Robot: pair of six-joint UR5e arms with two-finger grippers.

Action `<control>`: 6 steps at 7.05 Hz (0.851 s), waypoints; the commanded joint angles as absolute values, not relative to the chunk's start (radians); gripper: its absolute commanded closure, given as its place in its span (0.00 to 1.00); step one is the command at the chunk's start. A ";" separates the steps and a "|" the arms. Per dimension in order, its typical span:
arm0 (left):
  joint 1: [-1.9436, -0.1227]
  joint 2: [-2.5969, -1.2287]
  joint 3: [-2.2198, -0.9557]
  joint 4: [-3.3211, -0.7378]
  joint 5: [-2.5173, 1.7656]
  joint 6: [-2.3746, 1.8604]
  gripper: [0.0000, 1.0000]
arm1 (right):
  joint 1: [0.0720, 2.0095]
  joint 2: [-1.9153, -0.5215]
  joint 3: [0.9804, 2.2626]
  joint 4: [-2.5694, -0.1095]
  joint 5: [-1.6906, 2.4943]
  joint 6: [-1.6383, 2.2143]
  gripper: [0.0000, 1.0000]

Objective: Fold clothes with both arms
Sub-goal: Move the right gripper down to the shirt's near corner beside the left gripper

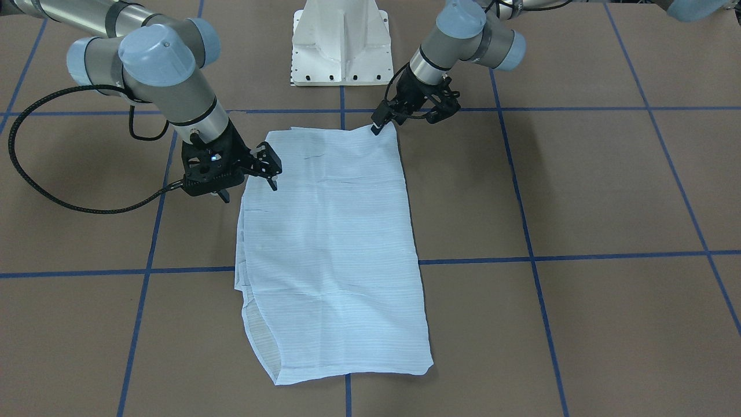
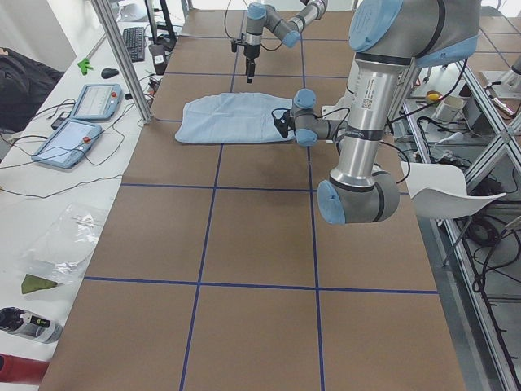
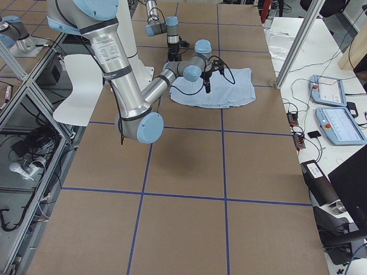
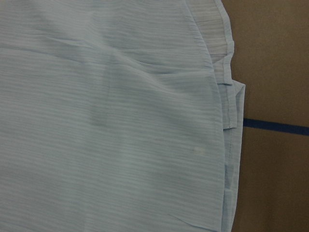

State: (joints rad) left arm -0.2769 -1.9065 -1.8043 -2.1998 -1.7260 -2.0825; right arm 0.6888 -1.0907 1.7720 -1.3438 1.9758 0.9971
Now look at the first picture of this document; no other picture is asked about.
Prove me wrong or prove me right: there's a light blue button shirt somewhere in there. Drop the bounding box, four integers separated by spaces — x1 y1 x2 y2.
234 126 434 386

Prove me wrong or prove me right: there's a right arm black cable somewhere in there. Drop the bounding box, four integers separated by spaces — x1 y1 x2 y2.
8 85 186 215

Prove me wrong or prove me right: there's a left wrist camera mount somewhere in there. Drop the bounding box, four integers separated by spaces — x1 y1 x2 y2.
424 76 461 124

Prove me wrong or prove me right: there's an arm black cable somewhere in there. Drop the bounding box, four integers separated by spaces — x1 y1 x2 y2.
8 85 186 215
383 61 429 120

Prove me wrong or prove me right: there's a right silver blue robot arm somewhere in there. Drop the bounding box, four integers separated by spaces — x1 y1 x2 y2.
2 1 281 197

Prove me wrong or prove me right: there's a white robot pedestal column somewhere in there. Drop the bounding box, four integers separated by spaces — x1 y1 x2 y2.
291 1 394 87

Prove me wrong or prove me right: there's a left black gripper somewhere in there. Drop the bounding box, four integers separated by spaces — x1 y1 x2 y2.
370 64 442 136

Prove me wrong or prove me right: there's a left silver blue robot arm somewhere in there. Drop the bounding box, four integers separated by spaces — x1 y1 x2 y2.
370 1 739 135

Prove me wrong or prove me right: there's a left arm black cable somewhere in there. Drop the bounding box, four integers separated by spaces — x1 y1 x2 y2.
383 61 429 120

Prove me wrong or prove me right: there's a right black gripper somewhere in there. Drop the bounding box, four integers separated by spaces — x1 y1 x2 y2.
182 122 283 192

